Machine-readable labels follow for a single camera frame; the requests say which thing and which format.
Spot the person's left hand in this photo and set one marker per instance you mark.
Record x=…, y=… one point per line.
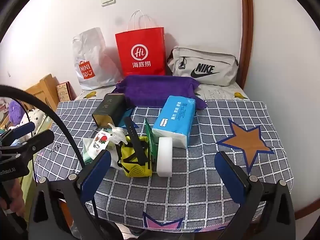
x=15, y=196

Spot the fruit print packet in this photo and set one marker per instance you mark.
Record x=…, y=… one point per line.
x=100, y=143

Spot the white printed bedsheet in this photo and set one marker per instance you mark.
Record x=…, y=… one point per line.
x=220, y=92

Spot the brown wooden door frame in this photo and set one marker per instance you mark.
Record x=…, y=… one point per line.
x=246, y=30

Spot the grey checkered blanket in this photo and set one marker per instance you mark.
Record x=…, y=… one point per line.
x=175, y=192

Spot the wooden headboard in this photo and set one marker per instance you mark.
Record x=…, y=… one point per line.
x=47, y=90

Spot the white plastic shopping bag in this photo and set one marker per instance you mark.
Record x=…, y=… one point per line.
x=92, y=50

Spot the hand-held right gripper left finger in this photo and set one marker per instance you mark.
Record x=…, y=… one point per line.
x=98, y=172

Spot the pale yellow bedsheet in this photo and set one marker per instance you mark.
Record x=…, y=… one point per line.
x=28, y=192

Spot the white wall switch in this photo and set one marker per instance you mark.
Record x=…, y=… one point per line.
x=108, y=0

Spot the blue tissue pack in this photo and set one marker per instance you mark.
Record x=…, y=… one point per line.
x=172, y=120

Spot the white tissue paper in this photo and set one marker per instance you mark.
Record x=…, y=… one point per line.
x=114, y=158

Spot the green packet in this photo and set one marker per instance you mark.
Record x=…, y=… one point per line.
x=151, y=140

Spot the brown box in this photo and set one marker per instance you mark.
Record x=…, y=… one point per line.
x=65, y=91

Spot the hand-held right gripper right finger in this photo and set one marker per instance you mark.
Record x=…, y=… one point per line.
x=228, y=177

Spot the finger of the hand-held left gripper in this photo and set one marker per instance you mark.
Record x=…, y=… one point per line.
x=40, y=138
x=22, y=130

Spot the grey waist bag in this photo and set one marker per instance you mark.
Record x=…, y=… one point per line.
x=225, y=78

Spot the white green cloth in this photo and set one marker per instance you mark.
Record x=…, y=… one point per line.
x=117, y=133

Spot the dark green tin box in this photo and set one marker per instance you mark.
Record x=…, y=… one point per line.
x=110, y=107

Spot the purple plush toy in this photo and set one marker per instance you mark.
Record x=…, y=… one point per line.
x=15, y=111

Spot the white dotted cloth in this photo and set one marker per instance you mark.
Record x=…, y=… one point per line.
x=37, y=117

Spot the white sponge block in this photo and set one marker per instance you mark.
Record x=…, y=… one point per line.
x=163, y=157

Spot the purple towel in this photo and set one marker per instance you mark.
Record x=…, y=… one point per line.
x=155, y=90

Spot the red paper bag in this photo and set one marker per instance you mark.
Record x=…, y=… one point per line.
x=140, y=42

